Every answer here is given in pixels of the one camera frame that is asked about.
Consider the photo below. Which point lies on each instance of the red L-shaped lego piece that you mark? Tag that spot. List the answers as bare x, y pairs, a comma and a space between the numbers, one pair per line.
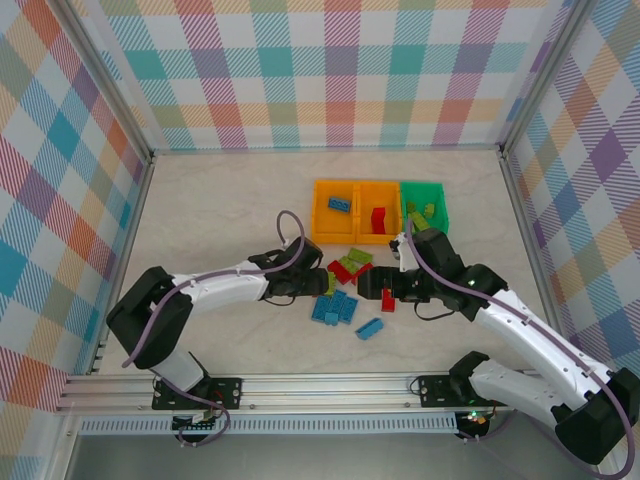
361, 271

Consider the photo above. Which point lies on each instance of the small red lego brick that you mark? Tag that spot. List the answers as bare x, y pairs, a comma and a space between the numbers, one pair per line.
380, 228
379, 214

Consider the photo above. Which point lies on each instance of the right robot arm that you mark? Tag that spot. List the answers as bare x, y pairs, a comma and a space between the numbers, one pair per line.
525, 335

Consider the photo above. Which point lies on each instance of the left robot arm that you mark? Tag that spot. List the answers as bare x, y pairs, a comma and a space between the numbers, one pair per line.
225, 290

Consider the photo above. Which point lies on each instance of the large blue lego brick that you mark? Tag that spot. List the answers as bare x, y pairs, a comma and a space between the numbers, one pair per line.
345, 303

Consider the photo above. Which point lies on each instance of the small blue lego brick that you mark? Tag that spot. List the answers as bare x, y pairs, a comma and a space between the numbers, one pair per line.
332, 317

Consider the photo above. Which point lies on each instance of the green plastic bin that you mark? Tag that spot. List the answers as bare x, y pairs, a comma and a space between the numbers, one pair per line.
440, 195

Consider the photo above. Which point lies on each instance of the grey metal lower panel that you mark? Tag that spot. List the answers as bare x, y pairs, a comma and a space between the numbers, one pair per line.
325, 460

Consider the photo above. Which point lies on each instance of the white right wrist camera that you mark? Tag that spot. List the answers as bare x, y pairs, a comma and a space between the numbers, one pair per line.
402, 252

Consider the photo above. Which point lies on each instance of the aluminium side floor rail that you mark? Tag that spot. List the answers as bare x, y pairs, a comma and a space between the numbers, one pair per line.
527, 225
131, 225

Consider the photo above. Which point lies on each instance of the aluminium mounting rail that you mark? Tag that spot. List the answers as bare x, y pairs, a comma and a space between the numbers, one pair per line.
325, 392

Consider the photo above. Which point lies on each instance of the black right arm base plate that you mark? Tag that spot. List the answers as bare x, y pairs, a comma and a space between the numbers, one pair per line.
435, 392

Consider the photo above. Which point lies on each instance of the aluminium back floor rail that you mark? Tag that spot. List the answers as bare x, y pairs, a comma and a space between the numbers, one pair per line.
325, 151

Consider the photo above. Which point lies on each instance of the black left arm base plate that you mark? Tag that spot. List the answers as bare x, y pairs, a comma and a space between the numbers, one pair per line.
225, 392

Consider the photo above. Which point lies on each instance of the aluminium corner post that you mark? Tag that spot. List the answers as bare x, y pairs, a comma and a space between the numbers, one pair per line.
114, 80
534, 80

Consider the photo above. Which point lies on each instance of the aluminium frame leg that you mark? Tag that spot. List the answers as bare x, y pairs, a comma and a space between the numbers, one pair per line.
67, 445

